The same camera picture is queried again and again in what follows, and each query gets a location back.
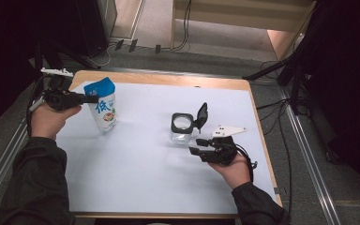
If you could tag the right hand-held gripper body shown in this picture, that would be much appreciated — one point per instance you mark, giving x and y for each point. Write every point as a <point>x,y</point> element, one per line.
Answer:
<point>223,151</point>

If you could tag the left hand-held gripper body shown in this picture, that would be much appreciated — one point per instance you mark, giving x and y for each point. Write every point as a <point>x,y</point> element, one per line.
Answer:
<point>61,98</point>

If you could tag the blue white milk carton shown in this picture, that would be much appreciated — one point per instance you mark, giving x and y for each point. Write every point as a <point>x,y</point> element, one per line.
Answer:
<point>104,115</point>

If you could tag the clear container with black lid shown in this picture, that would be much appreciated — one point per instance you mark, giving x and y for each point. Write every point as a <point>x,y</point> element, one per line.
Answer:
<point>181,129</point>

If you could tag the person's right hand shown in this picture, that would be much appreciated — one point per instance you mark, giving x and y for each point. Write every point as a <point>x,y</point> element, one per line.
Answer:
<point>236,173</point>

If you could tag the person's left hand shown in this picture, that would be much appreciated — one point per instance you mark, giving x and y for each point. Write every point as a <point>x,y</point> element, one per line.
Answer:
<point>47,122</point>

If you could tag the black metal stand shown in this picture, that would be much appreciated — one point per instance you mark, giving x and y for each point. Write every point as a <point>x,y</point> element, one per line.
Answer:
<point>295,81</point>
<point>39,59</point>

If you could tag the white paper sheet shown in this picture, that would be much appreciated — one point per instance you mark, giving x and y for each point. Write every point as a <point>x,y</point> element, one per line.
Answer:
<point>156,175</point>

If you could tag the small black block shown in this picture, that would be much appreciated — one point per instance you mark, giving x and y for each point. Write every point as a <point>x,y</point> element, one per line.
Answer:
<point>119,44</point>
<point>133,45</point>

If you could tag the wooden table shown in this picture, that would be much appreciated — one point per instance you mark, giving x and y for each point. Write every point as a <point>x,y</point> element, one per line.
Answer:
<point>168,78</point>

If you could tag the light wooden shelf unit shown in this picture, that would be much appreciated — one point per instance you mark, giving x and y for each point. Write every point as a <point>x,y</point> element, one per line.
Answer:
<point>231,22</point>

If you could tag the metal floor rail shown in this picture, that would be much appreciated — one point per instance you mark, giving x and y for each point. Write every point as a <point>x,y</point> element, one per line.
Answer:
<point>309,162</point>
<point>0,168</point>

